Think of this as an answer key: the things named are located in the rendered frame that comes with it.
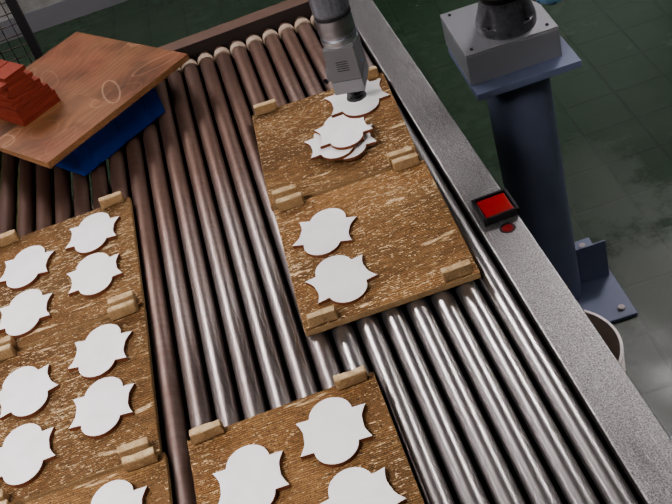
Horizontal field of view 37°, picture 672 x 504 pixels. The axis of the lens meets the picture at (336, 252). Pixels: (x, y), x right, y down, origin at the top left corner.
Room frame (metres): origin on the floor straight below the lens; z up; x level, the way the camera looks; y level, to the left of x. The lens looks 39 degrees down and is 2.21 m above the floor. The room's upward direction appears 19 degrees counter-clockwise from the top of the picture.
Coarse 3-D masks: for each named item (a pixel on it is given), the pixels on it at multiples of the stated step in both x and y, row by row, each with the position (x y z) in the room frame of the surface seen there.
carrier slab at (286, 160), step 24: (312, 96) 2.23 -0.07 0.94; (264, 120) 2.19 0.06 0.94; (288, 120) 2.15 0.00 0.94; (312, 120) 2.12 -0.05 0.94; (384, 120) 2.01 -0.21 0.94; (264, 144) 2.09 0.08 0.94; (288, 144) 2.05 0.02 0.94; (384, 144) 1.91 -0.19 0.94; (408, 144) 1.88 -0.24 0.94; (264, 168) 1.98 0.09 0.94; (288, 168) 1.95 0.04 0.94; (312, 168) 1.92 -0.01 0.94; (336, 168) 1.89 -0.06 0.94; (360, 168) 1.85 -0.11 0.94; (384, 168) 1.82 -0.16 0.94; (312, 192) 1.83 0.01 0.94
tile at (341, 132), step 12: (336, 120) 2.03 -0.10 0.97; (348, 120) 2.01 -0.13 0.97; (360, 120) 1.99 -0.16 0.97; (324, 132) 1.99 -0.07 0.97; (336, 132) 1.98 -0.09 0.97; (348, 132) 1.96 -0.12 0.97; (360, 132) 1.94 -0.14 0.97; (324, 144) 1.94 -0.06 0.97; (336, 144) 1.93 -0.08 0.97; (348, 144) 1.91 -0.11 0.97
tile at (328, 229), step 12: (324, 216) 1.72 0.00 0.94; (336, 216) 1.70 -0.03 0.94; (312, 228) 1.69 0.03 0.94; (324, 228) 1.68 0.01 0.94; (336, 228) 1.66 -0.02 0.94; (348, 228) 1.65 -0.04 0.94; (300, 240) 1.67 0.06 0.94; (312, 240) 1.65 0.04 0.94; (324, 240) 1.64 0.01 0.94; (336, 240) 1.62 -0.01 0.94; (348, 240) 1.61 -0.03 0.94; (312, 252) 1.61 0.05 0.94; (324, 252) 1.60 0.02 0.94
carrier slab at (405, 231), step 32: (352, 192) 1.78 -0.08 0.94; (384, 192) 1.74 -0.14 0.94; (416, 192) 1.70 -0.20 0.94; (288, 224) 1.74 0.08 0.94; (384, 224) 1.63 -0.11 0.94; (416, 224) 1.60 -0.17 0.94; (448, 224) 1.56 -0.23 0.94; (288, 256) 1.64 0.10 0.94; (352, 256) 1.57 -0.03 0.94; (384, 256) 1.53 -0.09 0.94; (416, 256) 1.50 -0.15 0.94; (448, 256) 1.47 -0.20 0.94; (384, 288) 1.44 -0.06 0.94; (416, 288) 1.41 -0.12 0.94; (448, 288) 1.40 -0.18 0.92; (352, 320) 1.40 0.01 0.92
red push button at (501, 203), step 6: (492, 198) 1.60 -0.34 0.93; (498, 198) 1.60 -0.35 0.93; (504, 198) 1.59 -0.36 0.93; (480, 204) 1.60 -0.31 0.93; (486, 204) 1.59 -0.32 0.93; (492, 204) 1.58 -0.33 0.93; (498, 204) 1.58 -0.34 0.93; (504, 204) 1.57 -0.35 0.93; (510, 204) 1.57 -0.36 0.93; (486, 210) 1.57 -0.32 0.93; (492, 210) 1.57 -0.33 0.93; (498, 210) 1.56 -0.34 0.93; (504, 210) 1.55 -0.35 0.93; (486, 216) 1.56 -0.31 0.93
